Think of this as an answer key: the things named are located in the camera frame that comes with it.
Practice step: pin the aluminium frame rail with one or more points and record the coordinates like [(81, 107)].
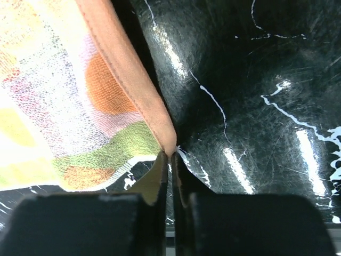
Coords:
[(333, 230)]

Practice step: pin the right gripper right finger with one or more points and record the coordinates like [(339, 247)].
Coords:
[(207, 223)]

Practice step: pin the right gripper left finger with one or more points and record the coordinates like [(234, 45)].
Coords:
[(128, 223)]

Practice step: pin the orange dotted checkered towel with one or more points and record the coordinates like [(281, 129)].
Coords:
[(78, 108)]

